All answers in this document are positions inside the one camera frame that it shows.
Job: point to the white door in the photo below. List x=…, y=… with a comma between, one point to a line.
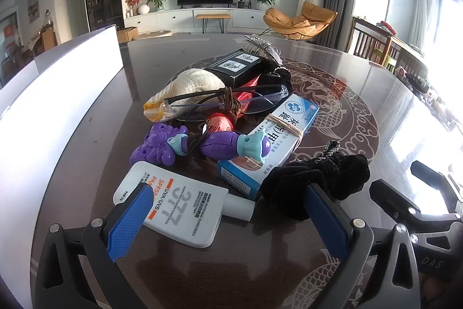
x=76, y=5

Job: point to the wooden bench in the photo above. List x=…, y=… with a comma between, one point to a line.
x=213, y=16

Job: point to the black velvet scrunchie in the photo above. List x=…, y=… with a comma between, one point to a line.
x=325, y=171

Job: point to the red flower arrangement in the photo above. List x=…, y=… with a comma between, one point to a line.
x=133, y=1

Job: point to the white sunscreen tube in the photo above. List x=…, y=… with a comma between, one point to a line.
x=181, y=207

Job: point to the white television cabinet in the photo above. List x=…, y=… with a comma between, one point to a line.
x=162, y=19

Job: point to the round white vase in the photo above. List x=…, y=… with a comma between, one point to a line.
x=143, y=9

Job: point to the framed wall painting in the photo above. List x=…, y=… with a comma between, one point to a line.
x=33, y=6

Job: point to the orange lounge chair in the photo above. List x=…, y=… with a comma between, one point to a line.
x=289, y=23

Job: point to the brown cardboard box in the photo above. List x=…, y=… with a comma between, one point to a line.
x=127, y=34

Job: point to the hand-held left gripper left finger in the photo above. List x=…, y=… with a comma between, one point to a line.
x=130, y=218

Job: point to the silver rhinestone hair clip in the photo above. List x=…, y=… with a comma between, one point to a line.
x=266, y=50

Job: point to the black cardboard box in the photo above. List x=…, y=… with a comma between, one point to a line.
x=231, y=77

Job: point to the blue white medicine box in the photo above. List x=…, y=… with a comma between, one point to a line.
x=289, y=120

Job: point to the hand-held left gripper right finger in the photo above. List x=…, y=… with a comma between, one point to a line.
x=327, y=222

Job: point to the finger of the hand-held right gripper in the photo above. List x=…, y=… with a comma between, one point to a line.
x=430, y=172
x=398, y=200

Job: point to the flat cardboard sheet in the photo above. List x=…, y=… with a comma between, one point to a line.
x=153, y=35

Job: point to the black frame glasses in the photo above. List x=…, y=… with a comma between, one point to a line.
x=195, y=96

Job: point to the wooden slat chair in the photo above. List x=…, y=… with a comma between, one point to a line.
x=365, y=39

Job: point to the black velvet pouch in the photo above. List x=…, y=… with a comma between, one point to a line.
x=275, y=75

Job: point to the red foil packet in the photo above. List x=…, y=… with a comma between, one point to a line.
x=220, y=120

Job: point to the cluttered wooden side table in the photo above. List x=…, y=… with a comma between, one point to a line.
x=408, y=55

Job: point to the purple butterfly toy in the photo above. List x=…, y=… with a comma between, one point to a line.
x=155, y=146

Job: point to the cream knit pouch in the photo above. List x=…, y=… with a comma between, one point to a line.
x=191, y=81

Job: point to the dark patterned glass desktop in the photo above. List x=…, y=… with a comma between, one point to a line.
x=152, y=55

